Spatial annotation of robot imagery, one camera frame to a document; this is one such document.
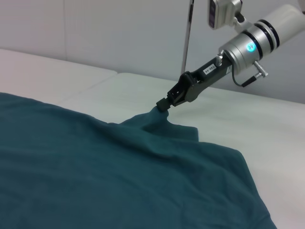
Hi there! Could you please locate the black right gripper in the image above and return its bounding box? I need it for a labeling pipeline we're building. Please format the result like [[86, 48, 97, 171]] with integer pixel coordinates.
[[156, 54, 232, 112]]

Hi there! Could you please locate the teal blue shirt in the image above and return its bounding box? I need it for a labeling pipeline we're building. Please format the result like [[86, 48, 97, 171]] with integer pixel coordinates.
[[0, 92, 278, 229]]

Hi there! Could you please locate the right gripper cable with plug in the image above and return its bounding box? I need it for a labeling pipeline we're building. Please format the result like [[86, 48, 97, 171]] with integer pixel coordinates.
[[231, 60, 269, 88]]

